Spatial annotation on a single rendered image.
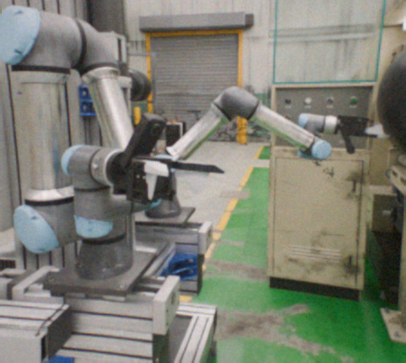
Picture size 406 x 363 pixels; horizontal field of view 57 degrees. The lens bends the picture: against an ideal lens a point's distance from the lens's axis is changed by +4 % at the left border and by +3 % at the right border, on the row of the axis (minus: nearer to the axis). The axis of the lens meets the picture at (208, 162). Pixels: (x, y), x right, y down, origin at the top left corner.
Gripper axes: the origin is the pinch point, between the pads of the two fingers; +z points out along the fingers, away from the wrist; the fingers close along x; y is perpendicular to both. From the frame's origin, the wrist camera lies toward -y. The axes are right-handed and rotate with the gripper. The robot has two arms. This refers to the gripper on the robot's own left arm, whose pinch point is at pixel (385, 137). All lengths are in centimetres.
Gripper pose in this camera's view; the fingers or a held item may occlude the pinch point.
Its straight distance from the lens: 173.0
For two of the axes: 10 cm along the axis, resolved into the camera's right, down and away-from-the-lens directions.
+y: 1.2, -9.7, -2.0
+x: 2.7, -1.6, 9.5
